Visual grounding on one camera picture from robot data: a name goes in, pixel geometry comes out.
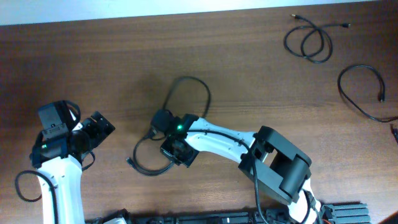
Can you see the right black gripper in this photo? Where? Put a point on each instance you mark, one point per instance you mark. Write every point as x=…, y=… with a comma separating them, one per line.
x=185, y=159

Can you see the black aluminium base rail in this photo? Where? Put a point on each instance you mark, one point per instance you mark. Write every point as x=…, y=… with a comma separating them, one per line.
x=330, y=213

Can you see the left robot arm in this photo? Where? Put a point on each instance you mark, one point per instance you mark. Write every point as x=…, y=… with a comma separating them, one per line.
x=58, y=154

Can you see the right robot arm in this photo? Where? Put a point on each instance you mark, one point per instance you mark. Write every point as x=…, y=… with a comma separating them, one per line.
x=275, y=165

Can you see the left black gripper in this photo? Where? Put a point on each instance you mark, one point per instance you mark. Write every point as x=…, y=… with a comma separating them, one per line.
x=101, y=133

